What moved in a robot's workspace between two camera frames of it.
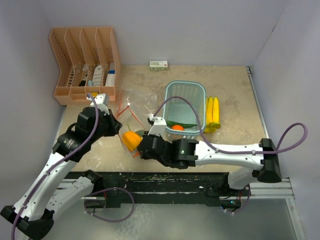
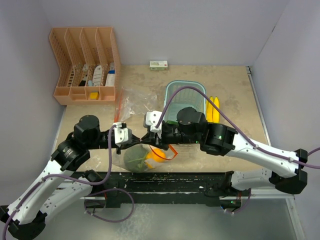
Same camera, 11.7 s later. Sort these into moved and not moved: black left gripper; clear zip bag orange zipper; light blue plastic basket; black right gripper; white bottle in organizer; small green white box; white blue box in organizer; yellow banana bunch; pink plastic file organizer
Moved: black right gripper; clear zip bag orange zipper; black left gripper
Not moved: small green white box; yellow banana bunch; white bottle in organizer; white blue box in organizer; light blue plastic basket; pink plastic file organizer
